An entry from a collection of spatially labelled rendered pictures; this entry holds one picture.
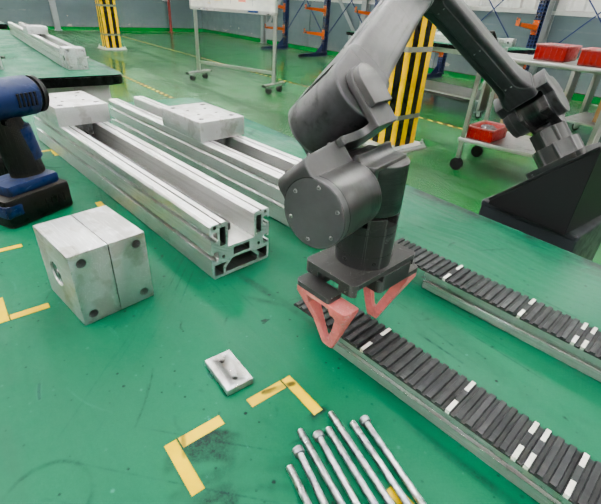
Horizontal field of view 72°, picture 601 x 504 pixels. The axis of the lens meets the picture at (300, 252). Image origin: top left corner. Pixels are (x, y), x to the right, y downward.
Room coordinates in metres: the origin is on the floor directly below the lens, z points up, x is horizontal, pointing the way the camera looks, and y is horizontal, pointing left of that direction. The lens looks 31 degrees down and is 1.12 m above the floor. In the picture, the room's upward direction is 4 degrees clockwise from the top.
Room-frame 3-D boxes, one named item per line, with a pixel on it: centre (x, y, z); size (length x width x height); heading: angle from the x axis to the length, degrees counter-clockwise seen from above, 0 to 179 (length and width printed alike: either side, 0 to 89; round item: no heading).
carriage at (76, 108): (0.97, 0.54, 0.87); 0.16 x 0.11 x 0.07; 45
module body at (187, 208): (0.79, 0.37, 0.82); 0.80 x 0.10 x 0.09; 45
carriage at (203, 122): (0.93, 0.23, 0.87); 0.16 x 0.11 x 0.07; 45
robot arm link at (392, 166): (0.36, -0.06, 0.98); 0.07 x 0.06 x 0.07; 145
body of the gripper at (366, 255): (0.37, -0.06, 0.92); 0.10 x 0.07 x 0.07; 135
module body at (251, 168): (0.93, 0.23, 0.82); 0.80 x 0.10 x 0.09; 45
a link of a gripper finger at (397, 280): (0.38, -0.08, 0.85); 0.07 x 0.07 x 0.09; 45
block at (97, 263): (0.44, 0.25, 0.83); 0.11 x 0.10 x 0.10; 139
